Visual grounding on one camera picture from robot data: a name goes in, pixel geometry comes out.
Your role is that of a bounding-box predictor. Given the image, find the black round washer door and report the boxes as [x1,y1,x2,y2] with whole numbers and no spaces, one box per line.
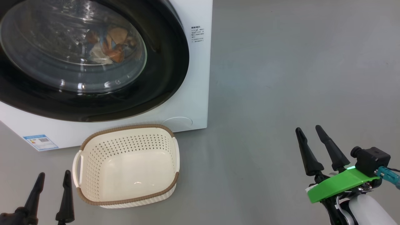
[0,0,190,123]

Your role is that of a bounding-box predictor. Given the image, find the blue patterned garment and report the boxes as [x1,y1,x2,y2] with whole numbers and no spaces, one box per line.
[84,28,125,60]

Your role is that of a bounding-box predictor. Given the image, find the brown orange garment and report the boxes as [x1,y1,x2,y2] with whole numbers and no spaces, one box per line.
[105,27,138,63]

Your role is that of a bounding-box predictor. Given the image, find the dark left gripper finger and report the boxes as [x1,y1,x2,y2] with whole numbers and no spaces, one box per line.
[55,170,76,223]
[23,172,46,224]

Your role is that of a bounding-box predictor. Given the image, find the white front-load washing machine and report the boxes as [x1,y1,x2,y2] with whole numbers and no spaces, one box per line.
[0,0,213,152]

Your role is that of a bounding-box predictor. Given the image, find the teal cable connector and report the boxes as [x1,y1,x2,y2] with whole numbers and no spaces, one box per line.
[376,166,400,190]

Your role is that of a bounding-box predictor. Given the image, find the round drain filter cover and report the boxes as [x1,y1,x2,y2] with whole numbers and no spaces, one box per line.
[161,116,193,132]

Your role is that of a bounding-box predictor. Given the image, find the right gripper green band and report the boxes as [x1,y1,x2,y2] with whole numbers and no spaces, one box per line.
[295,125,381,204]

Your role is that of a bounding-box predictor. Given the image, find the cream cloth with black print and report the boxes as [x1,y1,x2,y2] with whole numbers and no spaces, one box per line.
[89,44,114,65]

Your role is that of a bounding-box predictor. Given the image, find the blue energy label sticker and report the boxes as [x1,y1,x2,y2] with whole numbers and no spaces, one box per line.
[22,134,59,152]

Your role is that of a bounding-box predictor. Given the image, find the cream perforated laundry basket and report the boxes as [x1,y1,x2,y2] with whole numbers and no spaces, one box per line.
[72,124,181,209]

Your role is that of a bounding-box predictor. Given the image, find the steel washer drum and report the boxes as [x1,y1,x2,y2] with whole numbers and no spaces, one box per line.
[0,0,147,68]

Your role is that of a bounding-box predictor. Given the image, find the printed warning text label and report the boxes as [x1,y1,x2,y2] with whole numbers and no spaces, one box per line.
[190,26,205,43]

